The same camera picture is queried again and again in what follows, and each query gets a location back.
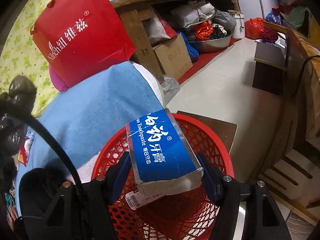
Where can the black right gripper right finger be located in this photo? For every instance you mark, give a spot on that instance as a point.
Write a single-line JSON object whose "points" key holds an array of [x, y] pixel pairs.
{"points": [[263, 219]]}

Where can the small dark wooden stool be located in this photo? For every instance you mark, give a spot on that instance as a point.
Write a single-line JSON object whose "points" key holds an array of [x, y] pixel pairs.
{"points": [[269, 68]]}

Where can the large metal basin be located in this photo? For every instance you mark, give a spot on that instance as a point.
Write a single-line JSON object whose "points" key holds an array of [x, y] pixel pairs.
{"points": [[212, 34]]}

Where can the white barcode label paper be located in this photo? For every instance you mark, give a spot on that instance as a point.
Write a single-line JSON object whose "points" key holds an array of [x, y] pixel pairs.
{"points": [[135, 199]]}

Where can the red paper shopping bag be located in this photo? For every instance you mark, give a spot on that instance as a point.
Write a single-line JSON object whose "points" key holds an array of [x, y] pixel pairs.
{"points": [[80, 38]]}

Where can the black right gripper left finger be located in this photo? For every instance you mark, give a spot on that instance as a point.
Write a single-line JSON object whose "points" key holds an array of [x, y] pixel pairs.
{"points": [[54, 208]]}

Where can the blue blanket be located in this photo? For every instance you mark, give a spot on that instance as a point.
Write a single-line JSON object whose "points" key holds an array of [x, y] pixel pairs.
{"points": [[83, 118]]}

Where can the brown cardboard box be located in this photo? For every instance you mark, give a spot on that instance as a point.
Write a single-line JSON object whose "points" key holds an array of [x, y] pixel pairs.
{"points": [[173, 57]]}

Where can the pink white bed sheet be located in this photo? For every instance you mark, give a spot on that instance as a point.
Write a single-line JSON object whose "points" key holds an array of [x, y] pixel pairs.
{"points": [[153, 83]]}

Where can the red plastic bag on floor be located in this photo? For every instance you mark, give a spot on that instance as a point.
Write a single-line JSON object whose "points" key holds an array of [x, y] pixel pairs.
{"points": [[254, 28]]}

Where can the black plastic trash bag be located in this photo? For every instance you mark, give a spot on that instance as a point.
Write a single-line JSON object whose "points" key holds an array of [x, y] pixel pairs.
{"points": [[21, 93]]}

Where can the magenta pillow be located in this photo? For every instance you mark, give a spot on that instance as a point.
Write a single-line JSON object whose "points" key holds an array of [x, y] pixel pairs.
{"points": [[57, 82]]}

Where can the red plastic mesh basket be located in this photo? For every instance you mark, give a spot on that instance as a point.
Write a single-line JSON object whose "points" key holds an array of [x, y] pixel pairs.
{"points": [[189, 215]]}

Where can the green clover pattern quilt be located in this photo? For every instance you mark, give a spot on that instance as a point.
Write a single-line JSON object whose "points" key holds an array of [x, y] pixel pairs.
{"points": [[20, 56]]}

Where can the wooden shelf table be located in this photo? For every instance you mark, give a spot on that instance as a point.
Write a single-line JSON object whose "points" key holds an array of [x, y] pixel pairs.
{"points": [[132, 14]]}

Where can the blue toothpaste box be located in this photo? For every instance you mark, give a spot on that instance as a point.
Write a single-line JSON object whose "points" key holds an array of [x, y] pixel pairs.
{"points": [[163, 162]]}

